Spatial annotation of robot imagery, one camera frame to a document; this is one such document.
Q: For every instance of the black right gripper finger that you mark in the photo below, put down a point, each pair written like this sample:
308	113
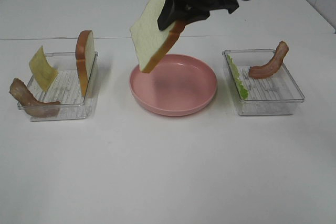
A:
170	13
194	15

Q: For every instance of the bread slice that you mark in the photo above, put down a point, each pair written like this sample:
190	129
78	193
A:
152	44
85	54

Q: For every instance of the green lettuce leaf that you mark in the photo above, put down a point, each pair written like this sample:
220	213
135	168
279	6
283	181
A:
243	92

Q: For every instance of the bacon strip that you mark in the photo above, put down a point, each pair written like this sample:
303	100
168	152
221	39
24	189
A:
274	64
31	102

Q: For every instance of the pink round plate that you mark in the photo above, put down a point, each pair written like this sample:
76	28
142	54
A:
179	85

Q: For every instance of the right clear plastic tray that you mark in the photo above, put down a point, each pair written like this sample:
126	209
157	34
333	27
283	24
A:
276	95

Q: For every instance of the clear plastic tray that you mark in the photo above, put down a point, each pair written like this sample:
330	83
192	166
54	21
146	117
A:
276	95
64	100

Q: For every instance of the left clear plastic tray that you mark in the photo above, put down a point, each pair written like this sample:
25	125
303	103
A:
64	100

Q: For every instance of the yellow cheese slice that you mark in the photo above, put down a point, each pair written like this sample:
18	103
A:
42	71

